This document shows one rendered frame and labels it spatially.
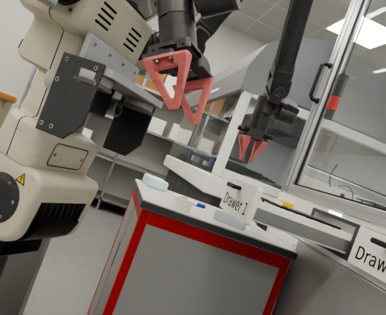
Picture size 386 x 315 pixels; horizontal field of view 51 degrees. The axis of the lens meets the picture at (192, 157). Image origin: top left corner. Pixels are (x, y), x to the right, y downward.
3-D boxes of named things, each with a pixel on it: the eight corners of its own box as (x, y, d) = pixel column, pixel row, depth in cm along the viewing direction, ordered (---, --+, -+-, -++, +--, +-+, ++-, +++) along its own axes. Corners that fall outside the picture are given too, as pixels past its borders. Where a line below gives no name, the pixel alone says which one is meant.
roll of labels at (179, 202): (167, 204, 141) (171, 194, 141) (174, 204, 147) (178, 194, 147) (185, 212, 138) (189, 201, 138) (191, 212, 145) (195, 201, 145)
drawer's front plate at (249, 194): (244, 224, 112) (258, 187, 112) (219, 205, 141) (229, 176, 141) (250, 226, 113) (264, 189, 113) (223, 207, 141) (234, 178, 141)
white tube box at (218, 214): (212, 219, 147) (216, 209, 147) (211, 215, 155) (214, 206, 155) (244, 230, 147) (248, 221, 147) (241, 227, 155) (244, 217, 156)
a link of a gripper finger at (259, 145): (260, 166, 120) (271, 136, 120) (238, 158, 119) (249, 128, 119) (253, 164, 127) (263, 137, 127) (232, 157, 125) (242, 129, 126)
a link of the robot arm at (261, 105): (256, 92, 125) (264, 90, 120) (276, 100, 127) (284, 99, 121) (249, 114, 125) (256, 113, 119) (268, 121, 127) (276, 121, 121)
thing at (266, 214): (250, 220, 114) (258, 200, 114) (226, 204, 139) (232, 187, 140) (368, 262, 122) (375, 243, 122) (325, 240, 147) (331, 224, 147)
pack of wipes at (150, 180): (166, 192, 178) (169, 183, 178) (146, 185, 175) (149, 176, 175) (159, 187, 192) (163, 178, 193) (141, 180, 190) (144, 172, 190)
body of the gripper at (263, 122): (273, 142, 121) (281, 119, 121) (242, 130, 119) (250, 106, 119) (265, 142, 127) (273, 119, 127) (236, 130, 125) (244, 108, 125)
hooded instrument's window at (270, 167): (210, 173, 209) (241, 91, 209) (168, 154, 384) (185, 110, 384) (392, 240, 231) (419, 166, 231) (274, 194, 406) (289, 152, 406)
